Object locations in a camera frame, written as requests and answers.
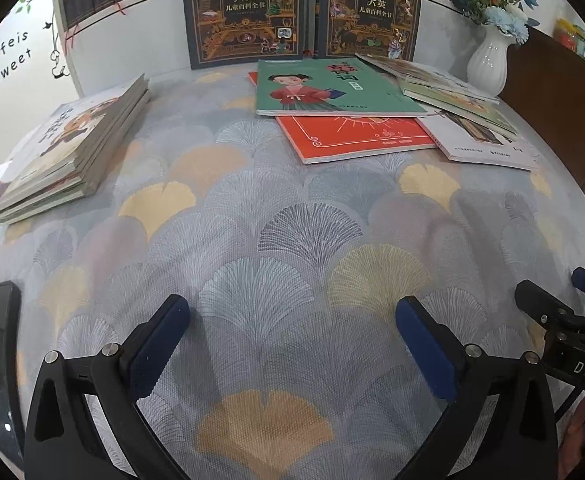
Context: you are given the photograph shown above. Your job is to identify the white ribbed vase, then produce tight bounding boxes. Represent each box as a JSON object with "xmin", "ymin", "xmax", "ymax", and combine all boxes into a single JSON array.
[{"xmin": 467, "ymin": 25, "xmax": 516, "ymax": 98}]

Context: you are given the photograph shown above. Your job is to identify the brown wooden side table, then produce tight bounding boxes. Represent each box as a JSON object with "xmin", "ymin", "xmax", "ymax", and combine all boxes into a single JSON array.
[{"xmin": 497, "ymin": 25, "xmax": 585, "ymax": 201}]

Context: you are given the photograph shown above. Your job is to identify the stack of thin books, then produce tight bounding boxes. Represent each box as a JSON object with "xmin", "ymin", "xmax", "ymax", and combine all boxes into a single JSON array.
[{"xmin": 0, "ymin": 74, "xmax": 152, "ymax": 225}]

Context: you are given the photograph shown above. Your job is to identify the large dark encyclopedia book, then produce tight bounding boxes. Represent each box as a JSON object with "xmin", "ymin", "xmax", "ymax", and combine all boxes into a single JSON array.
[
  {"xmin": 181, "ymin": 0, "xmax": 316, "ymax": 71},
  {"xmin": 314, "ymin": 0, "xmax": 423, "ymax": 62}
]

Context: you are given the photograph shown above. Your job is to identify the white bookshelf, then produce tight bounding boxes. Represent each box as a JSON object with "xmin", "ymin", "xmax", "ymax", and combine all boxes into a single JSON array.
[{"xmin": 47, "ymin": 0, "xmax": 478, "ymax": 97}]

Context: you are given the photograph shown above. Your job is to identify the black flat device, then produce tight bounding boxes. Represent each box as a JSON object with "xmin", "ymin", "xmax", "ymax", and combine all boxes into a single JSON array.
[{"xmin": 0, "ymin": 281, "xmax": 27, "ymax": 461}]

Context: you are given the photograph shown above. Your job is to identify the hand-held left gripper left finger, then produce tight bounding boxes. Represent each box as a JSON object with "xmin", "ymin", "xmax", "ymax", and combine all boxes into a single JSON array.
[{"xmin": 25, "ymin": 294, "xmax": 190, "ymax": 480}]

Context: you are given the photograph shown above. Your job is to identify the light green illustrated book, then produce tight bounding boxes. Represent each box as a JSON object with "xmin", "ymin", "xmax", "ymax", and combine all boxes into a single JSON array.
[{"xmin": 401, "ymin": 81, "xmax": 522, "ymax": 141}]

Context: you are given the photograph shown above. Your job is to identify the teal book red robed girl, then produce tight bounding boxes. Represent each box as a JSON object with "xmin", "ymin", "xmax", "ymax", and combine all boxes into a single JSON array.
[{"xmin": 256, "ymin": 59, "xmax": 429, "ymax": 118}]

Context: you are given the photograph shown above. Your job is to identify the white book sword figure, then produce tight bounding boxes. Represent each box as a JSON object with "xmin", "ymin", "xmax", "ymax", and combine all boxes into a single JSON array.
[{"xmin": 417, "ymin": 109, "xmax": 542, "ymax": 173}]

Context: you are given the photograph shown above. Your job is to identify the blue white artificial flowers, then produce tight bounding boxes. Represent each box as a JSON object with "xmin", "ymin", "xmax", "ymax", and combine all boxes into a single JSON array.
[{"xmin": 435, "ymin": 0, "xmax": 541, "ymax": 46}]

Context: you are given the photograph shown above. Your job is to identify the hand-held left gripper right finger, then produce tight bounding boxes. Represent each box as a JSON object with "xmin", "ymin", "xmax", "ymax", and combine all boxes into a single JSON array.
[{"xmin": 395, "ymin": 296, "xmax": 558, "ymax": 480}]

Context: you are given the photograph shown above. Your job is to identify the glass jar colourful contents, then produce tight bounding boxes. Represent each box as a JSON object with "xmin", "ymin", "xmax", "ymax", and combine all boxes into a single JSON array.
[{"xmin": 554, "ymin": 17, "xmax": 585, "ymax": 57}]

